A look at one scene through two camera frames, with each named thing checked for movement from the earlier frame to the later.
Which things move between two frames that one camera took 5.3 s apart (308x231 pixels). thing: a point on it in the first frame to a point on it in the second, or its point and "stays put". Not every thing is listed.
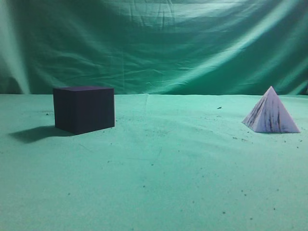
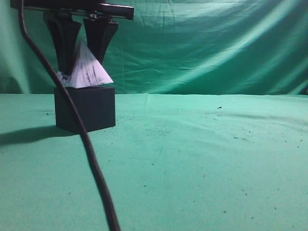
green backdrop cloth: x=155 y=47 stays put
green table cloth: x=171 y=162 stays put
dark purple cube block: x=82 y=109 stays put
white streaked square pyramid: x=270 y=115 to x=87 y=71
